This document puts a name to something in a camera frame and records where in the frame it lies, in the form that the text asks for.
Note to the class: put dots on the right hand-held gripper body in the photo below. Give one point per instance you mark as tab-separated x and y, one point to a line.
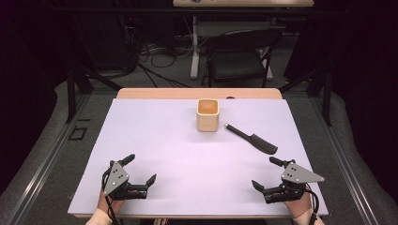
297	176

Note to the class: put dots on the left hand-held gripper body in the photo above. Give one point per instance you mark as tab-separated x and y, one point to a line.
116	179

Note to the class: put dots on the black comb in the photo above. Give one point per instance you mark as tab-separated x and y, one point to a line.
259	144

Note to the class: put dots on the beige square cup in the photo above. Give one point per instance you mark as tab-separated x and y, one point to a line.
207	122

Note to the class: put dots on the person's left hand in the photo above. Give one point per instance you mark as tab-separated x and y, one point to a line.
105	203

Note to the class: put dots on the person's right hand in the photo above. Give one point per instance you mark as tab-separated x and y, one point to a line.
298	206

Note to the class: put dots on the white table mat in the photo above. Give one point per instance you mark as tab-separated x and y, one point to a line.
187	168

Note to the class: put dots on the black metal stand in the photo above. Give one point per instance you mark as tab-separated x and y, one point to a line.
71	93
327	100

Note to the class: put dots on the wooden table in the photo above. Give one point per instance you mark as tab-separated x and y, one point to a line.
187	93

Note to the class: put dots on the black folding chair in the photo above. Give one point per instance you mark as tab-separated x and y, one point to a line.
237	64

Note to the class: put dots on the desk with white legs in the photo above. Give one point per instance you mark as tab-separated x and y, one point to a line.
244	3

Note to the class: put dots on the metal floor rail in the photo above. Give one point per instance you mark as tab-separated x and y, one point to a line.
47	159
341	162

